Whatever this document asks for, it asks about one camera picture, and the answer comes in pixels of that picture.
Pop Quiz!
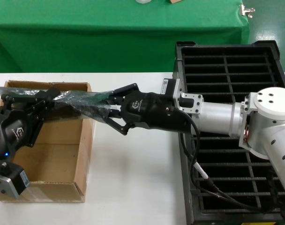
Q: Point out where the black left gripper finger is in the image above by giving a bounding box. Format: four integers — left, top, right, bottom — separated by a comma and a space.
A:
26, 88, 60, 148
0, 91, 48, 110

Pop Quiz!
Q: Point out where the brown open cardboard box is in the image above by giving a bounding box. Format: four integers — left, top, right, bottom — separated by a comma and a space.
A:
0, 80, 96, 203

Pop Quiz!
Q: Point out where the green cloth covered table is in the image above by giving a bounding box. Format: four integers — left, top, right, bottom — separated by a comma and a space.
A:
0, 0, 250, 74

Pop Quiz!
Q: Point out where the translucent grey antistatic bag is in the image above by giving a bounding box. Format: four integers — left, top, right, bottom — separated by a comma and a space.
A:
0, 86, 115, 123

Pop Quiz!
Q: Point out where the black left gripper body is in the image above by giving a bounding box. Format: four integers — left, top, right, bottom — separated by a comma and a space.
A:
0, 106, 32, 162

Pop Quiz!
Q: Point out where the silver binder clip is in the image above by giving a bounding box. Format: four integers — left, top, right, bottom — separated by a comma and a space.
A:
239, 4, 255, 19

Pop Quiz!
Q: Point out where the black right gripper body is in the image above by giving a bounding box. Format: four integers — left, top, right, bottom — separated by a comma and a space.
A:
120, 92, 197, 135

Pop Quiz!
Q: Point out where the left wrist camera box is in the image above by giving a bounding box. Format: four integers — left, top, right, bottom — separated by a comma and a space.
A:
0, 161, 30, 200

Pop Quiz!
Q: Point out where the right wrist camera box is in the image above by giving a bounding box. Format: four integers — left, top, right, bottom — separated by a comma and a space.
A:
160, 78, 181, 108

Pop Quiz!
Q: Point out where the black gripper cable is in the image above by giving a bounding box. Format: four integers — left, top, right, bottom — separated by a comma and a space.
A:
180, 112, 285, 211

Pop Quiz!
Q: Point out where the black slotted plastic container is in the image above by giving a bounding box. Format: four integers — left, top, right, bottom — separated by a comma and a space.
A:
172, 41, 285, 225

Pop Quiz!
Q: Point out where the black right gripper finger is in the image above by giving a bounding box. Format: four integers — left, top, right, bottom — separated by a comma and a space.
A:
106, 110, 135, 136
109, 83, 139, 105

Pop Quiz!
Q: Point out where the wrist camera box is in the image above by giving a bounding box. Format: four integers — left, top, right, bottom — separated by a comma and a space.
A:
160, 78, 181, 108
0, 161, 30, 200

